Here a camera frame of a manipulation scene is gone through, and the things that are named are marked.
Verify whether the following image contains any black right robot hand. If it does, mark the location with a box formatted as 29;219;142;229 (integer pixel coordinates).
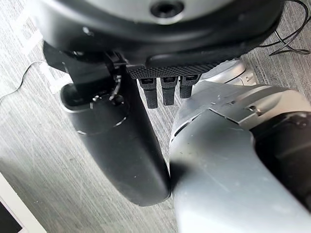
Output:
31;0;285;207

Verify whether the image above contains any silver robot leg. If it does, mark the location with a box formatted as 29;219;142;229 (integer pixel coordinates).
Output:
167;60;311;233

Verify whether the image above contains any white floor tape strip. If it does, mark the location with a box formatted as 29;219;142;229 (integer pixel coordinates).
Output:
17;18;72;95

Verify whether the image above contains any white cabinet panel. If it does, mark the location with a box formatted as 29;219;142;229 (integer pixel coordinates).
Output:
0;172;47;233

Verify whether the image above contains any thin white cable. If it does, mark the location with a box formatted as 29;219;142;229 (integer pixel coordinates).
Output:
0;62;45;100

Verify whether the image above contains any thin black cable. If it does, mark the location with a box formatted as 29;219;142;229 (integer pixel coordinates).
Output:
262;0;309;54

